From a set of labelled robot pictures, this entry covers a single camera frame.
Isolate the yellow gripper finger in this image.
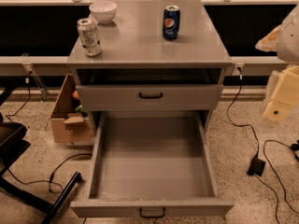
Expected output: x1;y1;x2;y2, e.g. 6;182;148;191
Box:
255;25;281;52
263;66;299;122

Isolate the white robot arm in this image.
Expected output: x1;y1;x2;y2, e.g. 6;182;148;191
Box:
255;4;299;123

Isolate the silver soda can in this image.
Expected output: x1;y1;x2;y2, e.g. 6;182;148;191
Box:
77;18;101;57

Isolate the blue pepsi can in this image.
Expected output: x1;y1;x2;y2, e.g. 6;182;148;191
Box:
163;5;180;40

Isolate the grey drawer cabinet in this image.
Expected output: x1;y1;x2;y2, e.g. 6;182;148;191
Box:
67;0;232;127

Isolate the closed grey top drawer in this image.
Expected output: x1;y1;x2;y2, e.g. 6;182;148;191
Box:
77;85;222;111

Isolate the black wall cable left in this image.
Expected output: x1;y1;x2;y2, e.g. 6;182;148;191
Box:
5;70;34;123

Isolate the black floor cable left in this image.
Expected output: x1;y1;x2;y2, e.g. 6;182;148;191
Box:
7;152;93;195

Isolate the cardboard box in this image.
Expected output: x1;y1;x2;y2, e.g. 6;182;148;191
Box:
50;74;94;144

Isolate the open grey middle drawer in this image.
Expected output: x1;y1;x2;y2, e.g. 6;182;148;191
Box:
71;111;234;218

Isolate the black cable far right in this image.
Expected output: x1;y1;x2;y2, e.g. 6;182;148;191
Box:
263;139;299;215

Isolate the white bowl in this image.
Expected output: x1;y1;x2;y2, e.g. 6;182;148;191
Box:
89;1;118;23

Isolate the black power adapter with cable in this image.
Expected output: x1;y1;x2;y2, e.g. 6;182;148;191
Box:
226;76;280;224

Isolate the black office chair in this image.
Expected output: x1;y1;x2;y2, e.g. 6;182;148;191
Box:
0;91;77;224

